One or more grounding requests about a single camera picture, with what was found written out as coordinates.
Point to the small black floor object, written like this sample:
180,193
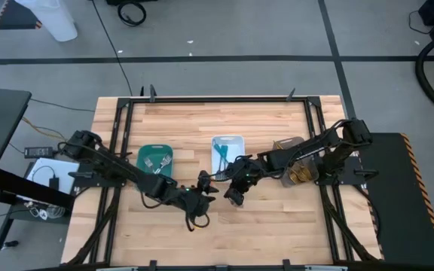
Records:
10,244

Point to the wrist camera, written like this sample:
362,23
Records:
187,190
247,175

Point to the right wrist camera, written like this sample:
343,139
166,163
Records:
247,175

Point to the black aluminium rig frame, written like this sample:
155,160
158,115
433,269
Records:
217,99

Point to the small black hazard-striped mat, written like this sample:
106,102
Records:
13,19

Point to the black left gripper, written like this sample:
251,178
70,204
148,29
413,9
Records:
194,203

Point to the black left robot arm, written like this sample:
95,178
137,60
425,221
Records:
107,162

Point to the black shelf frame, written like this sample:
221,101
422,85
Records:
25,184

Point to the black table clamp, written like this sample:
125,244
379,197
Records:
142,92
152,265
286,264
291,95
152,94

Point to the white board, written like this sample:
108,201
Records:
66,177

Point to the long black power brick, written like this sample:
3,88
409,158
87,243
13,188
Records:
38,152

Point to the white plastic bin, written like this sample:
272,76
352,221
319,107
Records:
236,147

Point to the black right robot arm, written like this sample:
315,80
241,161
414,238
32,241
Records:
307,148

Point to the teal plastic bin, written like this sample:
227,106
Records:
156,150

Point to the white plastic stand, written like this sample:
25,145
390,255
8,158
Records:
55,22

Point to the small black power adapter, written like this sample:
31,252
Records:
54,183

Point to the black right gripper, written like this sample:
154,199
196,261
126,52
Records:
234,165

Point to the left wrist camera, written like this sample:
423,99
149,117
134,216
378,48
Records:
187,190

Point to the white label strip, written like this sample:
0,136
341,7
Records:
326,268
115,269

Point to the grey translucent plastic bin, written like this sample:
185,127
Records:
292,142

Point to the large black hazard-striped mat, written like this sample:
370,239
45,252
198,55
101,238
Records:
401,211

